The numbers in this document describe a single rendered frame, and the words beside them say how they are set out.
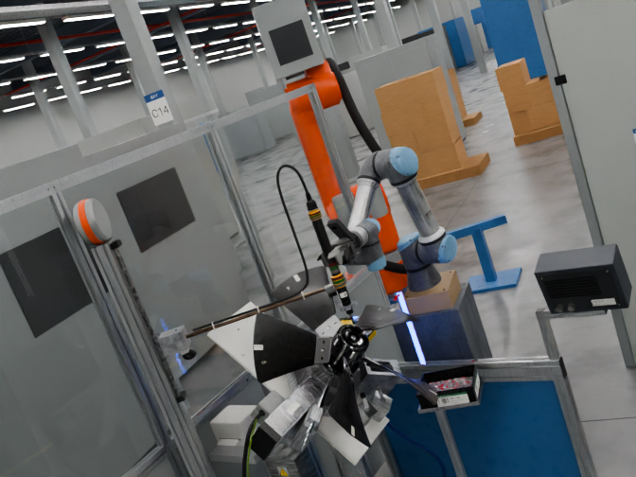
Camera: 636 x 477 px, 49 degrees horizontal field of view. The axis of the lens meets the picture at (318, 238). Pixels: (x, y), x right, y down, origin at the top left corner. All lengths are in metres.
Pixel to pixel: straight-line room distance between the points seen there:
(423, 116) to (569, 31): 6.61
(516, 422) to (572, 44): 1.89
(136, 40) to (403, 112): 3.85
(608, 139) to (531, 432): 1.63
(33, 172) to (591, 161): 3.38
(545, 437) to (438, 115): 7.73
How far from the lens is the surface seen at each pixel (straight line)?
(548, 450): 2.93
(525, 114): 11.46
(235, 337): 2.57
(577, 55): 3.77
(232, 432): 2.80
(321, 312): 2.48
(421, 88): 10.18
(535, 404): 2.82
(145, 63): 9.05
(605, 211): 3.95
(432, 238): 2.86
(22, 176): 4.81
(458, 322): 2.97
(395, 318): 2.61
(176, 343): 2.50
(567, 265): 2.44
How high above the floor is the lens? 2.09
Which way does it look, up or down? 13 degrees down
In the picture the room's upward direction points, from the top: 20 degrees counter-clockwise
